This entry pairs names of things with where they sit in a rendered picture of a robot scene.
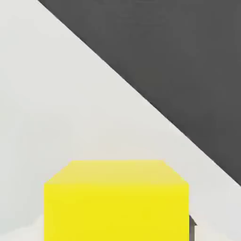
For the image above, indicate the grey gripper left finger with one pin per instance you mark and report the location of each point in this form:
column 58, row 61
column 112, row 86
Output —
column 35, row 232

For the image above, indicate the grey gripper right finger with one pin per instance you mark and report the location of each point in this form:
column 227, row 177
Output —
column 192, row 230

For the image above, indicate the small yellow cube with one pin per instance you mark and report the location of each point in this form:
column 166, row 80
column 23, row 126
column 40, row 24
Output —
column 116, row 207

